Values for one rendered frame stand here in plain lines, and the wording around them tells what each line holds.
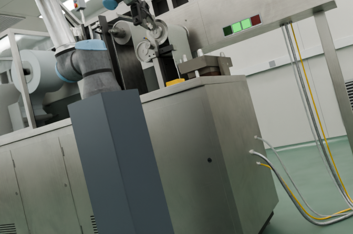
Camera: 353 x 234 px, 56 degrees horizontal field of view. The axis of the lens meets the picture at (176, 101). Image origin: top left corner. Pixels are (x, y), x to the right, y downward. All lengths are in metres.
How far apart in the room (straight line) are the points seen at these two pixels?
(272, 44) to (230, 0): 2.35
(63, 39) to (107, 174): 0.58
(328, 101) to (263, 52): 0.98
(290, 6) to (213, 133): 0.90
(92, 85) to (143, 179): 0.40
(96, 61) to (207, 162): 0.68
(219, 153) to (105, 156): 0.55
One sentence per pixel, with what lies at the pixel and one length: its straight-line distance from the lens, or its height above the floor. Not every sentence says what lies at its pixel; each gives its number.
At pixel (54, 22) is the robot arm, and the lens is 1.48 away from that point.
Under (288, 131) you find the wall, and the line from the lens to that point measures 4.45.
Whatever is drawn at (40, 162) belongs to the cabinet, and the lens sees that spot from 2.31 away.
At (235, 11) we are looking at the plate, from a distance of 2.12.
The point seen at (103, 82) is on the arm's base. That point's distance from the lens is 1.29.
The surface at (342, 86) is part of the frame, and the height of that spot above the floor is 0.68.
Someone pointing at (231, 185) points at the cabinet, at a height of 0.39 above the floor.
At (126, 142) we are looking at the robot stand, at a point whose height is 0.70.
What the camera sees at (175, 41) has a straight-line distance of 1.98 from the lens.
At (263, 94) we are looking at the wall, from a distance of 4.46.
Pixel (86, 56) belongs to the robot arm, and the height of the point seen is 1.06.
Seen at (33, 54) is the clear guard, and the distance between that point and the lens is 2.57.
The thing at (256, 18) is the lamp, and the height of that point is 1.19.
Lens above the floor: 0.75
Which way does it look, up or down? 3 degrees up
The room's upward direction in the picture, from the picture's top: 14 degrees counter-clockwise
